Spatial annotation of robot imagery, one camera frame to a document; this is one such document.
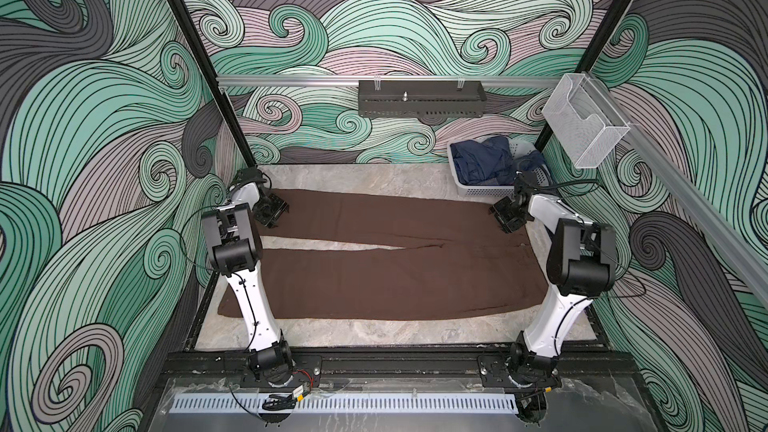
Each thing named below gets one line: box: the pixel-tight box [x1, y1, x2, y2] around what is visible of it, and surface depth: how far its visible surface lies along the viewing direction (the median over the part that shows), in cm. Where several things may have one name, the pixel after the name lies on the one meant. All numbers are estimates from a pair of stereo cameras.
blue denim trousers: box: [450, 136, 543, 185], surface depth 113 cm
